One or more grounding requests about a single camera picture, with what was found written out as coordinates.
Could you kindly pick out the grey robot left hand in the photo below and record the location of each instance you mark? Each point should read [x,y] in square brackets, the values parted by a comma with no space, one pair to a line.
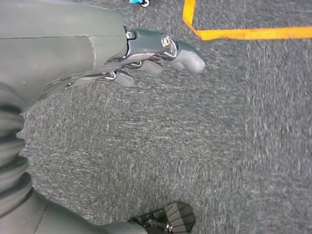
[60,48]

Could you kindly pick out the blue metal shelf rack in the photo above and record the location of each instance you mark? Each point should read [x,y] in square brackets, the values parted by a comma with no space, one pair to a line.
[135,1]

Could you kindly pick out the robot left arm ribbed sleeve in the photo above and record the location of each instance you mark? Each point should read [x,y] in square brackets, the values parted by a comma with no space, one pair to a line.
[12,161]

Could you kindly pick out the black robot left foot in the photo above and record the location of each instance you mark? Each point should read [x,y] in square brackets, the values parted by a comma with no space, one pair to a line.
[175,216]

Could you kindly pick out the yellow floor tape marking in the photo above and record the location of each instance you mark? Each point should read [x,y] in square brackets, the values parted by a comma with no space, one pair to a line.
[243,34]

